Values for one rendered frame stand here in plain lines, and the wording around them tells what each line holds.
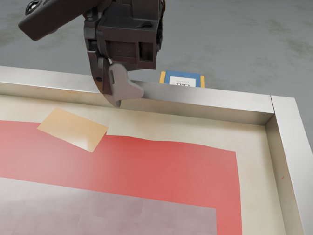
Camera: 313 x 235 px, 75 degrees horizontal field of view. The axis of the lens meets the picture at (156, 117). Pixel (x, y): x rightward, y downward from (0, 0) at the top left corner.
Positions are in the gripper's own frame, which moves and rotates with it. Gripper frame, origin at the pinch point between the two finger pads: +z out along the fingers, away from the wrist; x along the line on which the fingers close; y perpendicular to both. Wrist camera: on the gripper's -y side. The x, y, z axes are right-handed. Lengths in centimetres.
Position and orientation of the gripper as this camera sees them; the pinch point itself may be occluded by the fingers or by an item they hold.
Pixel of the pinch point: (116, 90)
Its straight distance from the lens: 35.5
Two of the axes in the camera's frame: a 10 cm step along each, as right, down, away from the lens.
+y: 9.9, 1.2, -0.7
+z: -0.1, 5.7, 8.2
